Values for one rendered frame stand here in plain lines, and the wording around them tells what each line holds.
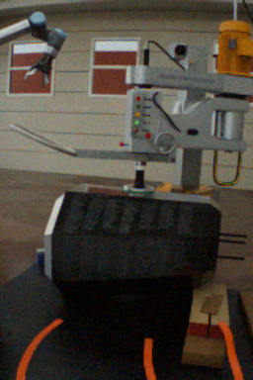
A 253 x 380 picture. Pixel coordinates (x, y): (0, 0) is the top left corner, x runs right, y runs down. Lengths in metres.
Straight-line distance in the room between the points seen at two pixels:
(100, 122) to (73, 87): 1.08
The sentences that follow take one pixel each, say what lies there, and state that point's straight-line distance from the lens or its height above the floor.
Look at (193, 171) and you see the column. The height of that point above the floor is 0.95.
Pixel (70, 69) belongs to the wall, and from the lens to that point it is 9.33.
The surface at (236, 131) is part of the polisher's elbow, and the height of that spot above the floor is 1.33.
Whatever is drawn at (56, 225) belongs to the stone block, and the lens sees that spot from 2.53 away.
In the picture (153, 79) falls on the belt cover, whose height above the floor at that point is 1.63.
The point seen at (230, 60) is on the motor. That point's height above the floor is 1.83.
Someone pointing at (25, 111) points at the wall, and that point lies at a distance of 9.76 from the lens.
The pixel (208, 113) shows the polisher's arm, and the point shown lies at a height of 1.44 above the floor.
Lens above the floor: 1.35
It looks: 10 degrees down
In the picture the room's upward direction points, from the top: 3 degrees clockwise
